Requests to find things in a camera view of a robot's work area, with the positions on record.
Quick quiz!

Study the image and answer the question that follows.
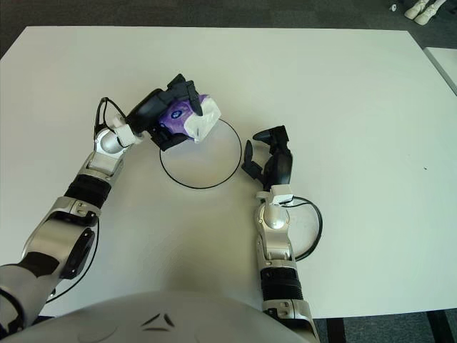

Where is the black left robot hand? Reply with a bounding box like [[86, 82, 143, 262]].
[[126, 74, 204, 151]]

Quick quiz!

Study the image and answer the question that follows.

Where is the grey robot torso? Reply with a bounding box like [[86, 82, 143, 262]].
[[26, 289, 308, 343]]

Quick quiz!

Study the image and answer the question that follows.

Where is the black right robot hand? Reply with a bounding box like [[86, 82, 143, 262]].
[[241, 124, 294, 191]]

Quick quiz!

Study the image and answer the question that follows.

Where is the thin black upper arm cable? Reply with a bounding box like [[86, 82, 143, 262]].
[[44, 228, 100, 304]]

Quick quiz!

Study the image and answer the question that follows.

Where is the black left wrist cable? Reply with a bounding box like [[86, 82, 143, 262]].
[[93, 96, 128, 134]]

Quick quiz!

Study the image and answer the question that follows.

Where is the purple tissue paper pack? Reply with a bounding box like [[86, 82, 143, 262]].
[[156, 93, 222, 144]]

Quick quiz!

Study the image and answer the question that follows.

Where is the white robot foot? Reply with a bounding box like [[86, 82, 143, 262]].
[[413, 0, 447, 26], [404, 0, 431, 19]]

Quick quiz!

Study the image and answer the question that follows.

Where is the white side table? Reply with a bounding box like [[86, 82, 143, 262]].
[[423, 46, 457, 96]]

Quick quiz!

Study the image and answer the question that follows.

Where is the black table leg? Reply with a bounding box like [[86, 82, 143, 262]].
[[326, 317, 346, 343], [428, 310, 448, 343]]

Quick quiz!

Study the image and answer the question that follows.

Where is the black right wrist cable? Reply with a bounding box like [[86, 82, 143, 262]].
[[285, 197, 324, 262]]

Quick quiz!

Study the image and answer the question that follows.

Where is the white plate with black rim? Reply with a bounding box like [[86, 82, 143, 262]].
[[159, 117, 241, 189]]

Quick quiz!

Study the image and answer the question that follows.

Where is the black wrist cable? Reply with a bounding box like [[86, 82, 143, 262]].
[[93, 96, 128, 134], [285, 197, 324, 262]]

